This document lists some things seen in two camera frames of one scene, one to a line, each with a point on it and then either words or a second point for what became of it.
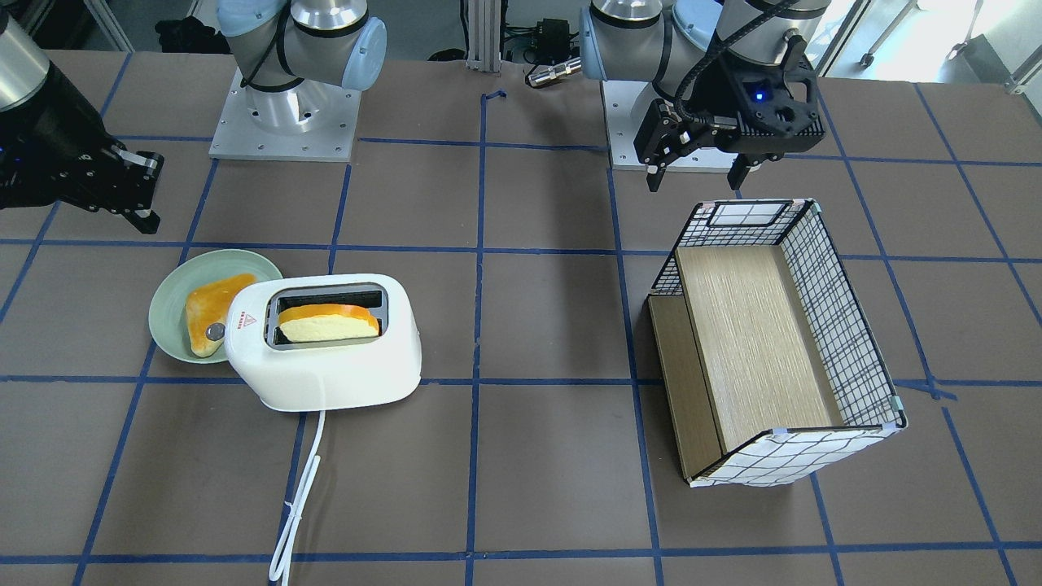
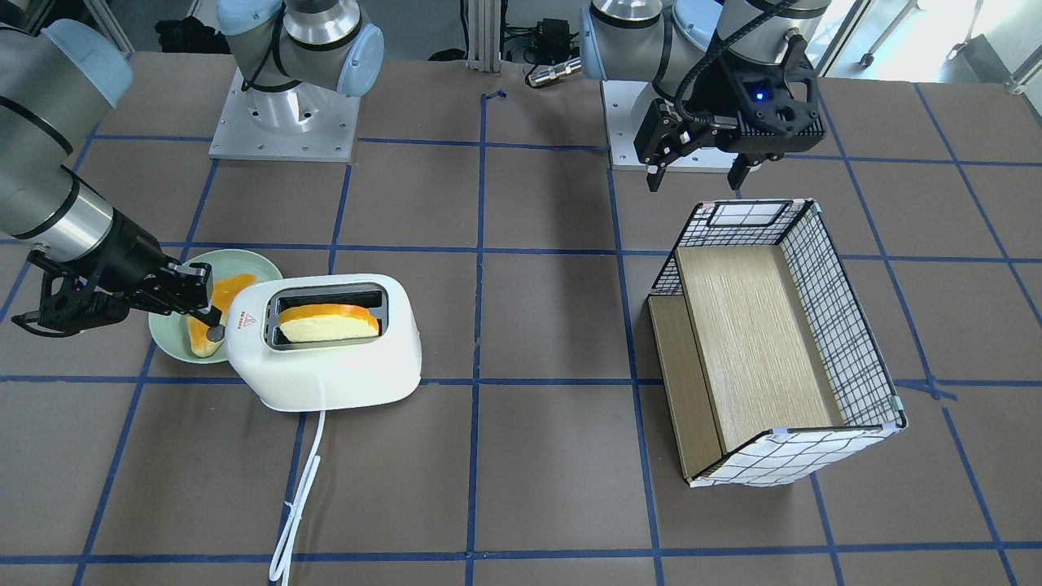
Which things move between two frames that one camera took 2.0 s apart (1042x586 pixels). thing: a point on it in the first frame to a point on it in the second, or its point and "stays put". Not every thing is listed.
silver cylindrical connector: x=569 y=67 stays put
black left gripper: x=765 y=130 stays put
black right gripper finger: x=128 y=187 to x=187 y=289
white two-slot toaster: x=311 y=375 stays put
